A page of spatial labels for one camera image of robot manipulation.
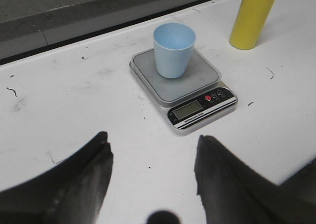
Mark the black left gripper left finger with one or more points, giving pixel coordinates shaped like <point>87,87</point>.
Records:
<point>70,193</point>

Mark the silver digital kitchen scale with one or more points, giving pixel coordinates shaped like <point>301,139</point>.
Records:
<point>191,101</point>

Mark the yellow squeeze bottle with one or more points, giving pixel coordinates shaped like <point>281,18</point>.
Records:
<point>249,23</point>

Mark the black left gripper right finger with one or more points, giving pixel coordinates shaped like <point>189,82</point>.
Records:
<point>233,193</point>

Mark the grey stone counter ledge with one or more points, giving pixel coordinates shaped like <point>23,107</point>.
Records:
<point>29,27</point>

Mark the light blue plastic cup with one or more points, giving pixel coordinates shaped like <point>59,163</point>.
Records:
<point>173,46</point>

